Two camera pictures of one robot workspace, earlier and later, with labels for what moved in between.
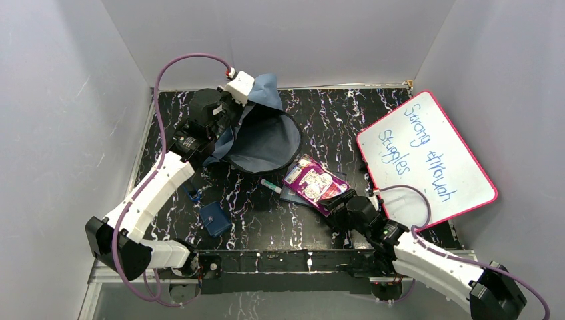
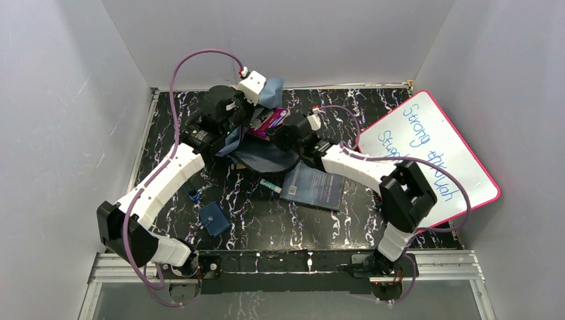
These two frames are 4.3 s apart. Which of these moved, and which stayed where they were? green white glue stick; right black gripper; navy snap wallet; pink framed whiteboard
Moved: right black gripper
Stayed: green white glue stick; navy snap wallet; pink framed whiteboard
